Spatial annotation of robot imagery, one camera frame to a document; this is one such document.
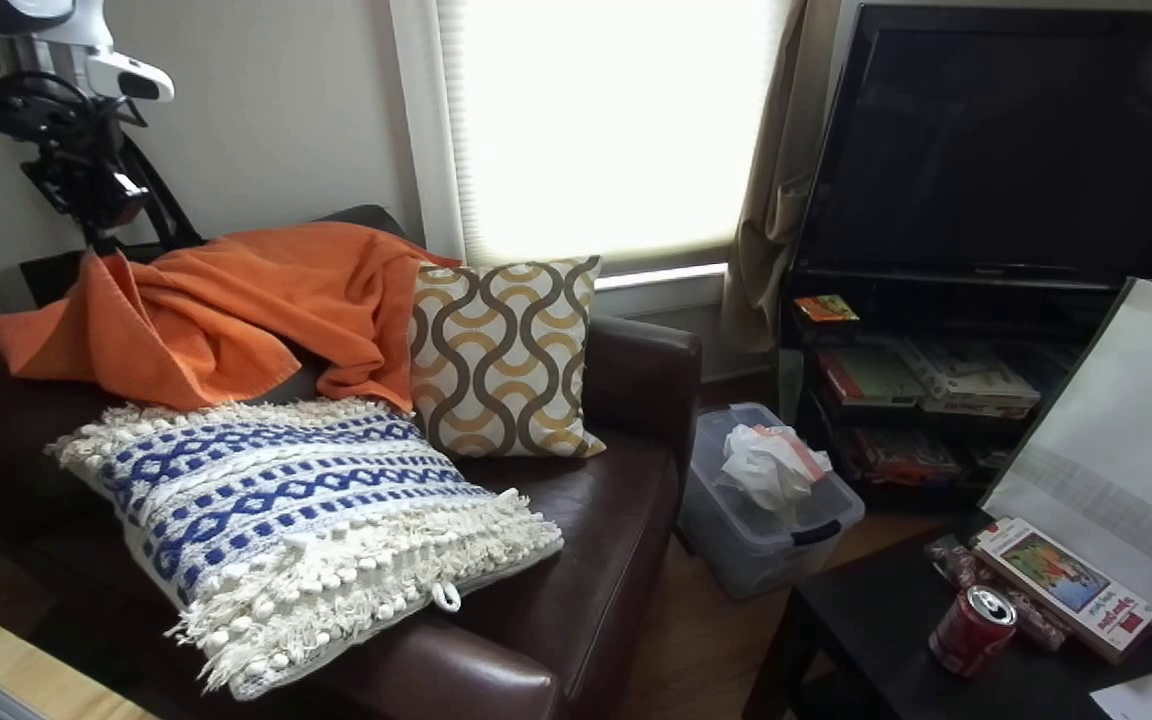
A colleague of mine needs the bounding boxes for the black coffee table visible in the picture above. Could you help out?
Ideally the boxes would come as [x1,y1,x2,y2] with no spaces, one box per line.
[741,537,1152,720]

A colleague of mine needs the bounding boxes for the blue white fringed pillow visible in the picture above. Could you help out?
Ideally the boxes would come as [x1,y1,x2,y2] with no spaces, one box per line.
[45,397,569,709]

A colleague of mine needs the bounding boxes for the brown leather couch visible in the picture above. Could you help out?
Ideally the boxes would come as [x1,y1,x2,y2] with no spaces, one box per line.
[0,201,706,720]

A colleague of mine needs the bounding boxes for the beige window curtain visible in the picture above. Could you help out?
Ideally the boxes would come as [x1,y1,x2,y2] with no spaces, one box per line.
[711,0,847,369]

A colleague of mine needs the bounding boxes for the black flat screen television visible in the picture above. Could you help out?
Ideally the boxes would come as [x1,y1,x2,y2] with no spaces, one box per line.
[797,0,1152,285]

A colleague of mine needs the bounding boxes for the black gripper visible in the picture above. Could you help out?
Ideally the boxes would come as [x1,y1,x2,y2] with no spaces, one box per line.
[15,122,150,262]

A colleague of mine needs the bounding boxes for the beige wave pattern pillow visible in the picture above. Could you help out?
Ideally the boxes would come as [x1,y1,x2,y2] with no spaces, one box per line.
[409,253,612,466]

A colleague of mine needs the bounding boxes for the small orange box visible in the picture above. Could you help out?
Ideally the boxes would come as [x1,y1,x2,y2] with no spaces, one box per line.
[790,292,863,328]

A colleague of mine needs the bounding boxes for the red soda can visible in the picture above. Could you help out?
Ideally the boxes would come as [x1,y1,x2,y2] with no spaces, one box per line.
[929,579,1025,681]

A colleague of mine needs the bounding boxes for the white shopping bag green handles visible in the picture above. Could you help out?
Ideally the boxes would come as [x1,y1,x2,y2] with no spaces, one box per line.
[981,258,1152,673]

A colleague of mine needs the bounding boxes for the white crumpled cloth in bin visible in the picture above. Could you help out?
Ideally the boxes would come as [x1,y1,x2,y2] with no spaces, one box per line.
[717,422,837,522]

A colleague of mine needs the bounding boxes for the white window blind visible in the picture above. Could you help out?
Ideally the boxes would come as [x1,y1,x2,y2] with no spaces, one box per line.
[431,0,797,271]

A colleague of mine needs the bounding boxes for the white paper sheet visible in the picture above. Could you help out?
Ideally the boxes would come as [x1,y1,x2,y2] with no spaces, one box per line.
[1088,668,1152,720]

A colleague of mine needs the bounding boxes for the stack of books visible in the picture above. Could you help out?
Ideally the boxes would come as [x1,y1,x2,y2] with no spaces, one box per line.
[810,336,931,413]
[894,336,1046,426]

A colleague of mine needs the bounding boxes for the colourful printed book box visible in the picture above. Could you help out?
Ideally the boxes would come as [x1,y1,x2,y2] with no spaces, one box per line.
[973,517,1152,660]

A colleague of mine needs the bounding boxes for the orange terry towel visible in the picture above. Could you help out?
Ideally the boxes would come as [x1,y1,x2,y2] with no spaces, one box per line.
[0,215,458,422]

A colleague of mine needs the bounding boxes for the black television stand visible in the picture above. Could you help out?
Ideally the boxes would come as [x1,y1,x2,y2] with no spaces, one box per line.
[774,266,1139,529]

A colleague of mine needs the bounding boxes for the clear plastic storage bin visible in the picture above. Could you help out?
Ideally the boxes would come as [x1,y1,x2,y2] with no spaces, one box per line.
[673,399,866,605]

